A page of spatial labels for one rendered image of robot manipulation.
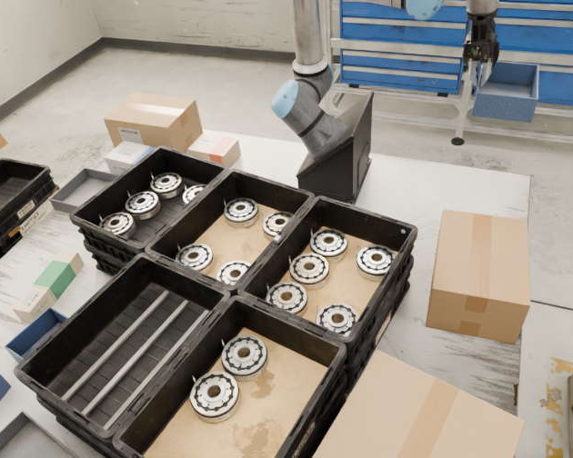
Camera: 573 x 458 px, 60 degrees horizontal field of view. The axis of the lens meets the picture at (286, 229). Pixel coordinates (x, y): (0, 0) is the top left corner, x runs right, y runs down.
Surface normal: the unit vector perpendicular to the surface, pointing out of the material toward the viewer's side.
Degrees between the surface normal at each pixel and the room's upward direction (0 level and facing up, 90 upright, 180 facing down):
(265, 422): 0
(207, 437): 0
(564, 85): 90
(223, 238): 0
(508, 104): 90
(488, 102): 90
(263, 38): 90
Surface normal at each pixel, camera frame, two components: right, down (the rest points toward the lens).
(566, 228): -0.08, -0.72
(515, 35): -0.36, 0.66
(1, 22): 0.93, 0.19
